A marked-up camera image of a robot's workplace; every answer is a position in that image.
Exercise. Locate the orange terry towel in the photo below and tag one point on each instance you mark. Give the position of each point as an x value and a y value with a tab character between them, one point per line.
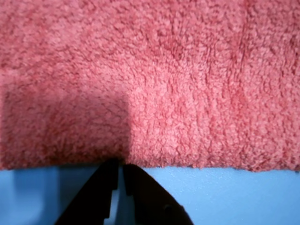
150	77

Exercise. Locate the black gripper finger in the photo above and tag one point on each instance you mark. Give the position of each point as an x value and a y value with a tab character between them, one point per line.
98	194
152	201

